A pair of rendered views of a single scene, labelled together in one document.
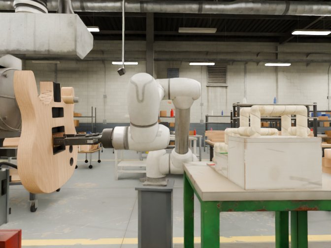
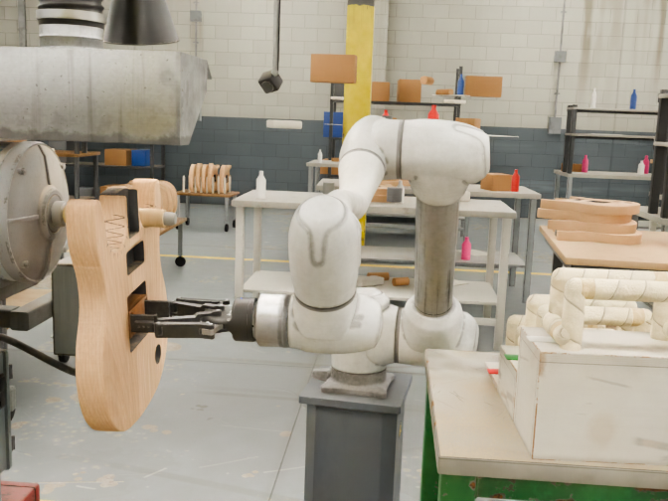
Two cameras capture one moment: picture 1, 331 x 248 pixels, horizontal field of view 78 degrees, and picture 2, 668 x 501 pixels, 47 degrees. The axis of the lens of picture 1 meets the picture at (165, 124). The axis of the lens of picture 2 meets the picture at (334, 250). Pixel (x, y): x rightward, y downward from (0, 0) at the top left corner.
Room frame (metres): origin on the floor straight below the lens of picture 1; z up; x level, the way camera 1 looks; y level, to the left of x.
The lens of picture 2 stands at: (-0.48, -0.06, 1.44)
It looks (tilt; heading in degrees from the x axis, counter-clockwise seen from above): 10 degrees down; 6
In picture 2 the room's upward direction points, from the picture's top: 2 degrees clockwise
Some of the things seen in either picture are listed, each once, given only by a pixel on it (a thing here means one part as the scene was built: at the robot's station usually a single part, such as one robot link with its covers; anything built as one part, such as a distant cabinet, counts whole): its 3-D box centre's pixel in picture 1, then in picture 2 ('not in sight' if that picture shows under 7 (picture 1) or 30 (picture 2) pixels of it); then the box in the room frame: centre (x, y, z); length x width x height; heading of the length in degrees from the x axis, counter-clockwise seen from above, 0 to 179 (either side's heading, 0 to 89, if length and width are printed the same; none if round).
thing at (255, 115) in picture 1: (255, 123); (573, 318); (0.70, -0.31, 1.15); 0.03 x 0.03 x 0.09
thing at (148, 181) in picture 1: (153, 179); (351, 374); (1.61, 0.09, 0.73); 0.22 x 0.18 x 0.06; 84
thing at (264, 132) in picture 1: (254, 132); (594, 315); (0.87, -0.38, 1.12); 0.20 x 0.03 x 0.03; 94
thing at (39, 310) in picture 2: (24, 150); (41, 309); (1.03, 0.71, 1.02); 0.19 x 0.04 x 0.04; 2
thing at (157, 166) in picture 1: (157, 161); (364, 327); (1.61, 0.06, 0.87); 0.18 x 0.16 x 0.22; 87
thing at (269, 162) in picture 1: (271, 160); (609, 394); (0.75, -0.39, 1.02); 0.27 x 0.15 x 0.17; 95
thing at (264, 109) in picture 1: (278, 109); (631, 290); (0.71, -0.39, 1.20); 0.20 x 0.03 x 0.03; 94
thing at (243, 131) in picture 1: (246, 131); (557, 328); (0.74, -0.29, 1.12); 0.11 x 0.03 x 0.03; 5
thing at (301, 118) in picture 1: (301, 123); not in sight; (0.71, -0.48, 1.15); 0.03 x 0.03 x 0.09
